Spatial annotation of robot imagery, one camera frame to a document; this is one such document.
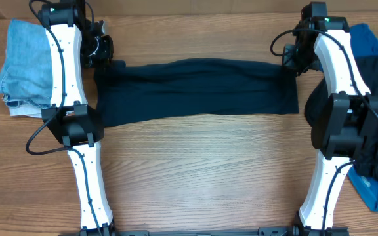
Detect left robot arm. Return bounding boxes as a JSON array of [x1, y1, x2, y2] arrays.
[[35, 1, 116, 235]]

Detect dark navy t-shirt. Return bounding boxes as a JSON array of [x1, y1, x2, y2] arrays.
[[94, 58, 299, 127]]

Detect folded white cloth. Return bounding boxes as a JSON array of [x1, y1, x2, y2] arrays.
[[6, 100, 49, 119]]

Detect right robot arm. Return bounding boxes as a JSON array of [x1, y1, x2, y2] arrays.
[[277, 2, 378, 235]]

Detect folded light blue jeans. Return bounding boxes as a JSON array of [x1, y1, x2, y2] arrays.
[[0, 19, 53, 109]]

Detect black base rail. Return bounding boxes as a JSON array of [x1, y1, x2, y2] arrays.
[[68, 226, 350, 236]]

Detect bright blue shirt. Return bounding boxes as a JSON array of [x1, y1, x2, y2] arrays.
[[348, 23, 378, 212]]

